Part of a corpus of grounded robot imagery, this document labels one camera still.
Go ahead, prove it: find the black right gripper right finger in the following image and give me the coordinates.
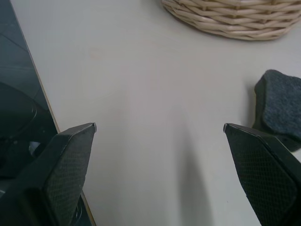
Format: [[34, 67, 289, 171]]
[[223, 123, 301, 226]]

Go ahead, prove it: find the dark round base under table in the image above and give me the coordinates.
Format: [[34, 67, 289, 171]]
[[0, 81, 59, 179]]

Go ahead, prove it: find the woven wicker basket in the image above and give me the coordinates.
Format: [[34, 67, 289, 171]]
[[161, 0, 301, 41]]

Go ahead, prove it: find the grey felt eraser block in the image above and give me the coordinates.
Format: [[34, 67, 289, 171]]
[[251, 69, 301, 152]]

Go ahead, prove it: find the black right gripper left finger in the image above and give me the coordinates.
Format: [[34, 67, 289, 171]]
[[0, 122, 97, 226]]

